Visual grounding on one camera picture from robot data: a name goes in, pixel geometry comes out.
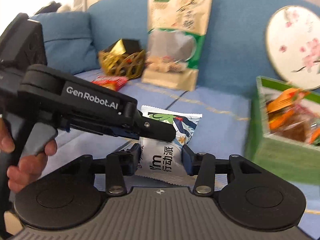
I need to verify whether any white blue snack packet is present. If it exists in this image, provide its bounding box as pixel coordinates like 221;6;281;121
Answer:
136;105;202;186

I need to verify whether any red chips bag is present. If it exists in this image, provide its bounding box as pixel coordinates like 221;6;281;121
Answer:
92;76;128;92

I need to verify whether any clear orange pastry packet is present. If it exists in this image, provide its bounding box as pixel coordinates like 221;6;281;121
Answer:
268;107;319;146

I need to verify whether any orange snack packet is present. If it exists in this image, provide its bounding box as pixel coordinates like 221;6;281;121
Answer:
266;88;310;113

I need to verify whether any person's left hand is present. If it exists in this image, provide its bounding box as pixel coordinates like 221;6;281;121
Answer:
0;119;58;194

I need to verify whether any blue throw pillow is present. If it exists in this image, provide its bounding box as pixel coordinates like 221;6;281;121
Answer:
31;11;100;75

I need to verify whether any green white cardboard box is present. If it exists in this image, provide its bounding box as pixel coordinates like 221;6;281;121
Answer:
244;76;319;185

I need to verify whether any woven wicker basket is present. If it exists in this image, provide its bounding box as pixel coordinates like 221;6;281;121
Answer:
98;50;145;80

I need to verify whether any blue sofa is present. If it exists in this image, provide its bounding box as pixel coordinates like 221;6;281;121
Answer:
86;0;319;98

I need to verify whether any large beige green snack bag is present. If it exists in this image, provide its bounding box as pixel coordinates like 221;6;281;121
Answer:
142;0;213;91

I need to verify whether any round floral fan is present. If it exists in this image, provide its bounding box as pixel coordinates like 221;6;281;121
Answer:
265;5;319;90

